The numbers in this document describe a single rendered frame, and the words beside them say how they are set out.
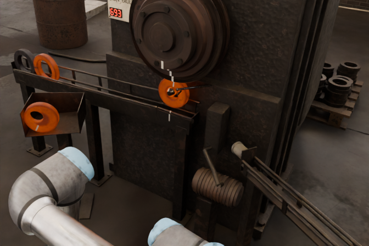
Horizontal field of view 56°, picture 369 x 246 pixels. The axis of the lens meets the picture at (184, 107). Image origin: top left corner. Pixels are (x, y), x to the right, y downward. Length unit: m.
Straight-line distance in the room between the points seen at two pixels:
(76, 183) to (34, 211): 0.15
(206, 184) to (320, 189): 1.11
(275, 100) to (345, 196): 1.16
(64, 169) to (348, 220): 1.83
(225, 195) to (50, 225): 0.91
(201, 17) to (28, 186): 0.88
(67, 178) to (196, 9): 0.81
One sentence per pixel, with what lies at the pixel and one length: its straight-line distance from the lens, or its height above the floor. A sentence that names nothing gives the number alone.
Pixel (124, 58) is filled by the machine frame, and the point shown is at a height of 0.87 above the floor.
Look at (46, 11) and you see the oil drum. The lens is 4.36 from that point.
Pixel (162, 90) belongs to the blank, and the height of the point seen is 0.81.
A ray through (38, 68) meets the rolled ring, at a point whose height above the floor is 0.68.
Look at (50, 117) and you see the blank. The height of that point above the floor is 0.68.
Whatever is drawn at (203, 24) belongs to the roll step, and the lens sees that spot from 1.42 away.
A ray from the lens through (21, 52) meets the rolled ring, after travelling 2.38.
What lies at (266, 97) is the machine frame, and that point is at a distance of 1.58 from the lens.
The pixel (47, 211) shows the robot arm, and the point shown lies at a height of 0.98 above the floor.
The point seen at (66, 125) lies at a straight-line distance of 1.85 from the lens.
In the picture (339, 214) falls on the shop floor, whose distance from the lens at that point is 2.42.
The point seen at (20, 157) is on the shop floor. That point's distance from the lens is 2.72.
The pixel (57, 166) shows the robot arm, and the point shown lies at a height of 0.99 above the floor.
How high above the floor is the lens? 1.60
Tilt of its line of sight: 31 degrees down
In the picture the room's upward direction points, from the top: 3 degrees clockwise
